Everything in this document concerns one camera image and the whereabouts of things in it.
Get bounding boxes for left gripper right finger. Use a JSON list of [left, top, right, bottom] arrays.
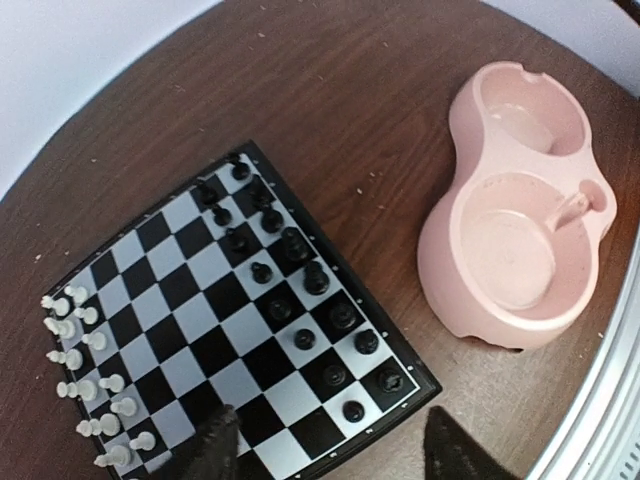
[[423, 406, 517, 480]]

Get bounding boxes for pink double pet bowl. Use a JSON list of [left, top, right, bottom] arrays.
[[417, 61, 617, 349]]

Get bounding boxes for black and white chessboard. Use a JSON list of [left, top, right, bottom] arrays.
[[44, 141, 441, 479]]

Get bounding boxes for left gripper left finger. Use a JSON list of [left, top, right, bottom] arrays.
[[172, 405, 239, 479]]

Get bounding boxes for white knight piece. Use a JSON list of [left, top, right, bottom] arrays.
[[75, 413, 121, 437]]

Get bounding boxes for black rook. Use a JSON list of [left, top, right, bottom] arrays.
[[377, 368, 404, 394]]

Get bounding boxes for white bishop piece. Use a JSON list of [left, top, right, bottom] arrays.
[[56, 380, 98, 401]]

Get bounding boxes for black king chess piece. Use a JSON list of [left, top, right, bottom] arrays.
[[303, 260, 330, 296]]

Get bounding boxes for black rook corner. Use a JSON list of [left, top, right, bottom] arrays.
[[228, 152, 251, 181]]

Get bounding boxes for black knight chess piece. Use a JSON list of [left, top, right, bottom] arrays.
[[249, 181, 272, 211]]

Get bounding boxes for white pawn near corner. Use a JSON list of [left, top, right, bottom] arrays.
[[129, 431, 156, 451]]

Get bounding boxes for white queen piece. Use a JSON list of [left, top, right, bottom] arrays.
[[46, 348, 84, 371]]

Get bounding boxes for front aluminium rail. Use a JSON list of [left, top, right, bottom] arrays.
[[527, 252, 639, 479]]

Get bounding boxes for black pawn piece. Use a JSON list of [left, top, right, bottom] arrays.
[[294, 328, 316, 351]]

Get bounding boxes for black bishop chess piece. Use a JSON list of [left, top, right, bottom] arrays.
[[260, 206, 284, 234]]

